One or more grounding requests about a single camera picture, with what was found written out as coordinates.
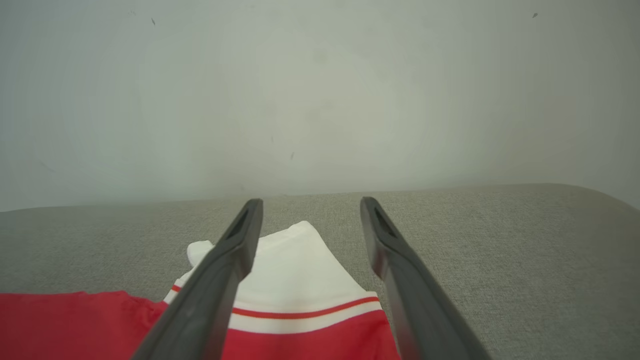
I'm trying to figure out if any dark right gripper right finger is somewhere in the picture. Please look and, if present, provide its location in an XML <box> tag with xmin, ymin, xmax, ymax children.
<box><xmin>360</xmin><ymin>196</ymin><xmax>493</xmax><ymax>360</ymax></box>

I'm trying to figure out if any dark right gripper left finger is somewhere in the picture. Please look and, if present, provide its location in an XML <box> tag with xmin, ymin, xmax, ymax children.
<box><xmin>131</xmin><ymin>199</ymin><xmax>264</xmax><ymax>360</ymax></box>

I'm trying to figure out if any red shirt with white collar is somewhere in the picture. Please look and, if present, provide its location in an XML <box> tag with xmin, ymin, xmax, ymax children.
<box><xmin>0</xmin><ymin>220</ymin><xmax>401</xmax><ymax>360</ymax></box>

